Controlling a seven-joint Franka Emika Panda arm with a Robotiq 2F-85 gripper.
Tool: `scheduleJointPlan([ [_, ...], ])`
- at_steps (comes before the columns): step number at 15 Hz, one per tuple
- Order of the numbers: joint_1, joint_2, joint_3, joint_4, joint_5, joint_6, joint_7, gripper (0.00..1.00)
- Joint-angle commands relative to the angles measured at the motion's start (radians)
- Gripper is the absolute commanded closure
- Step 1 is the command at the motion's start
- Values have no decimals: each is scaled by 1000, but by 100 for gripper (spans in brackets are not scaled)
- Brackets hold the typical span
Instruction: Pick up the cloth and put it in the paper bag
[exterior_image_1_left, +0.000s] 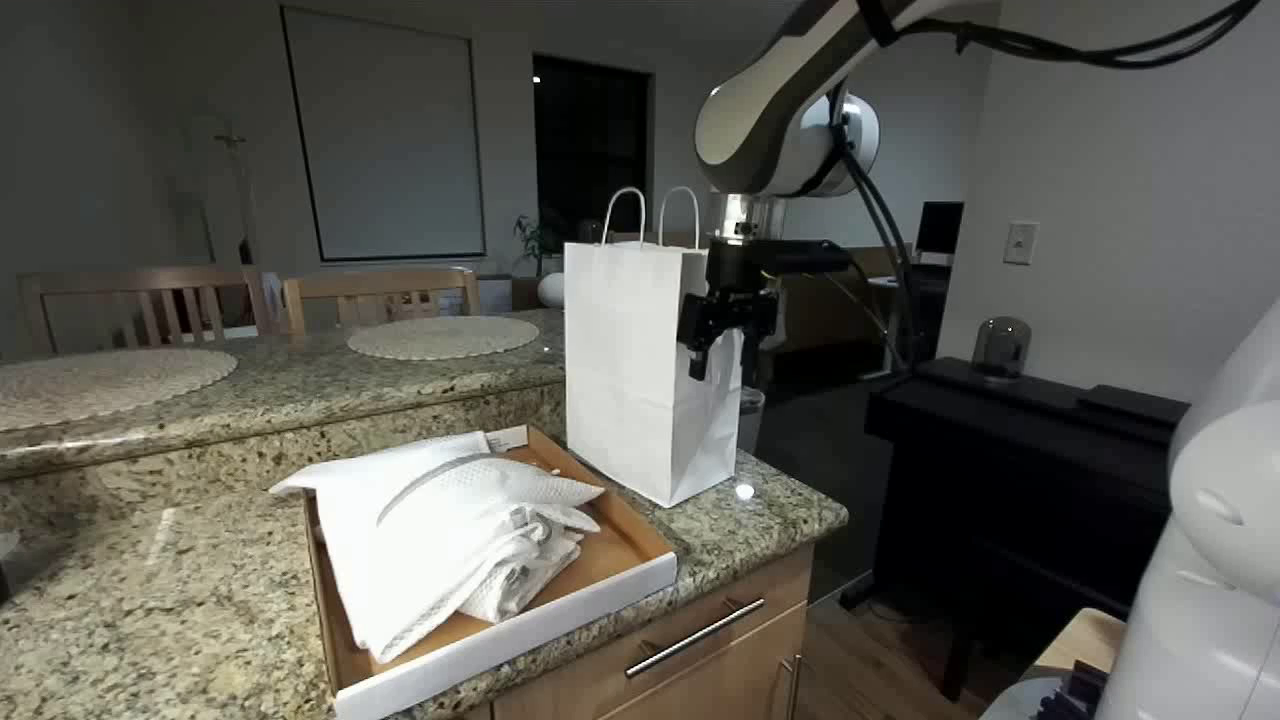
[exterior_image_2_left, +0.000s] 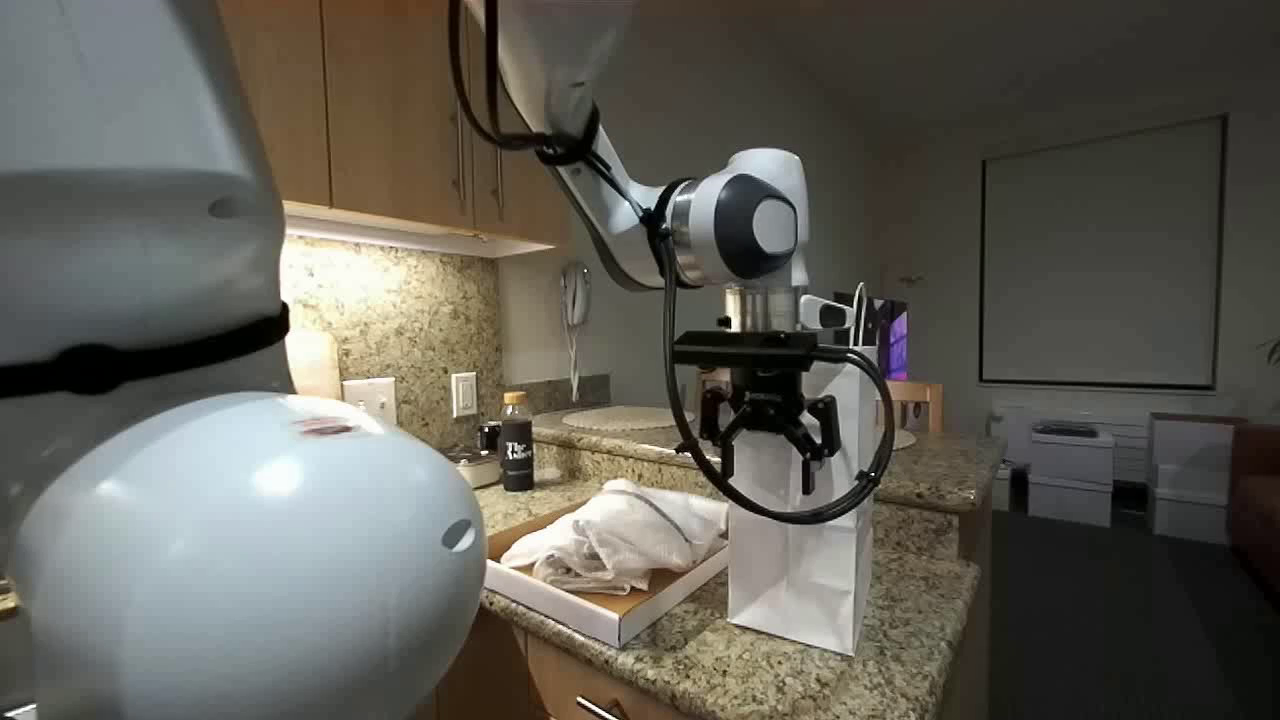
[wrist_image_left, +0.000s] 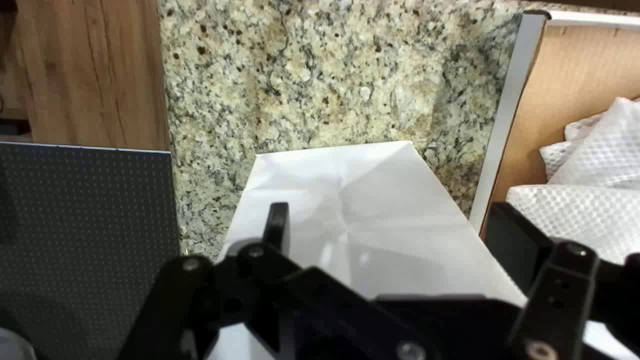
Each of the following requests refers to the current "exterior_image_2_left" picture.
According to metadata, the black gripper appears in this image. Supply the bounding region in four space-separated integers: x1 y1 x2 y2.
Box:
693 360 845 499

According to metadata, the white paper bag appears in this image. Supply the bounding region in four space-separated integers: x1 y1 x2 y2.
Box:
725 274 886 659

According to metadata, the wooden dining chair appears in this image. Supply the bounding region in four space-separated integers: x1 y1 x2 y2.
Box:
883 377 948 440

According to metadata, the wooden tray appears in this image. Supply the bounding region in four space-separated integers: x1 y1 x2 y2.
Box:
479 513 734 656

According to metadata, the dark bottle with label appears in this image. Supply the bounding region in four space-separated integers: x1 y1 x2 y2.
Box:
495 388 538 497

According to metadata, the small white dish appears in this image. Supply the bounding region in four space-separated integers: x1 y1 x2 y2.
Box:
455 453 507 492

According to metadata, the white storage box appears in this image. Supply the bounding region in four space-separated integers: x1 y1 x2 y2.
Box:
1023 418 1121 489
1146 460 1236 549
1146 412 1236 470
1023 475 1121 530

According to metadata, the wooden cabinet drawer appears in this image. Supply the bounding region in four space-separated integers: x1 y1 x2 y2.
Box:
513 633 694 720

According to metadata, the white projector screen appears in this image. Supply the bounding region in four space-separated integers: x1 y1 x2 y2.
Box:
974 110 1231 391

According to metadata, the white paper towel roll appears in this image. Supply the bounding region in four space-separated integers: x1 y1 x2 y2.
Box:
284 322 342 400

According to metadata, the brown sofa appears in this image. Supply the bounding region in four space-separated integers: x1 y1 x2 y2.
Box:
1228 418 1280 595

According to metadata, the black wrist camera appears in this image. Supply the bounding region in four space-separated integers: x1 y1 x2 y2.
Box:
671 329 825 372

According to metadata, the white wall phone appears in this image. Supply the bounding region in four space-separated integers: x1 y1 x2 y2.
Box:
556 258 590 405

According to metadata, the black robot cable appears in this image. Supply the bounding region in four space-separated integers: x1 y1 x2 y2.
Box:
444 0 899 529

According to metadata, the white switch plate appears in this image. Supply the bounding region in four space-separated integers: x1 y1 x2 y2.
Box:
338 377 398 432

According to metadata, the black arm strap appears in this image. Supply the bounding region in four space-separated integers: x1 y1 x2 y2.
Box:
0 298 292 400

